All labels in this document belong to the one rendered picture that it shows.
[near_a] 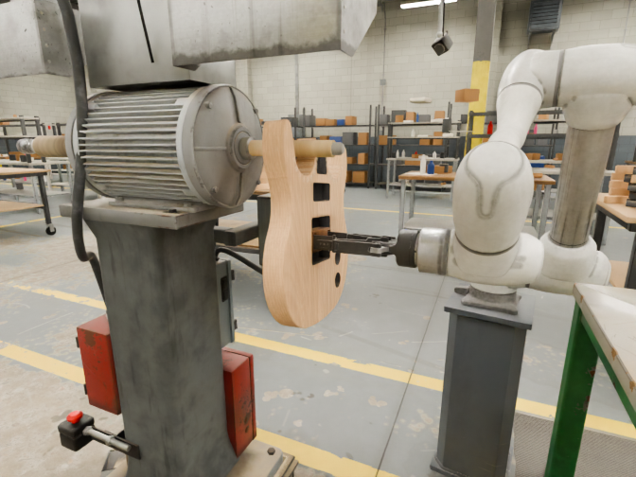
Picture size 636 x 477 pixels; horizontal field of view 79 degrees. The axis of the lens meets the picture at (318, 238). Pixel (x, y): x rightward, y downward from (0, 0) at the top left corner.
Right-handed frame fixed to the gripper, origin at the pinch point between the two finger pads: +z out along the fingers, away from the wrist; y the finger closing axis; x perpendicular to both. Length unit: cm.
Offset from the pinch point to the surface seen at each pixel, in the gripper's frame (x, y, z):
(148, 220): 3.3, -17.7, 32.3
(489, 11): 305, 649, -11
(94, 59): 36, -17, 47
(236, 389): -49, 12, 31
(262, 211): 4.1, 13.4, 23.8
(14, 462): -104, 6, 134
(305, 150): 18.1, -9.0, 0.8
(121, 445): -59, -10, 51
